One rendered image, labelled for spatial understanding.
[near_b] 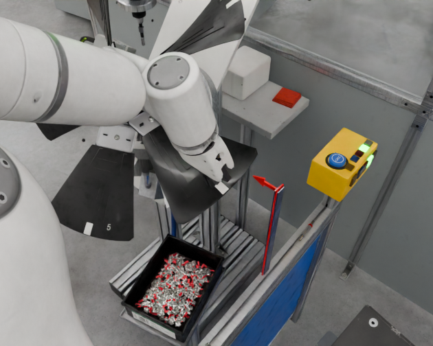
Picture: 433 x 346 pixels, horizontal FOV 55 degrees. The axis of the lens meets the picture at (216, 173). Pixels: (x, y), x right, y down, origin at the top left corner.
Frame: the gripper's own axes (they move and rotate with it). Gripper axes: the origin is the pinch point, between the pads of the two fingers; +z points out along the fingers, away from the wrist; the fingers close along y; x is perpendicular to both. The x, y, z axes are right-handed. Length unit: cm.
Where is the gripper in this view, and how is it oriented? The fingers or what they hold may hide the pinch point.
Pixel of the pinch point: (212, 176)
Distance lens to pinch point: 84.4
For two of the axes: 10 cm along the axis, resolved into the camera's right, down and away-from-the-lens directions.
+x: -6.2, 7.4, -2.7
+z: 1.9, 4.6, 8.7
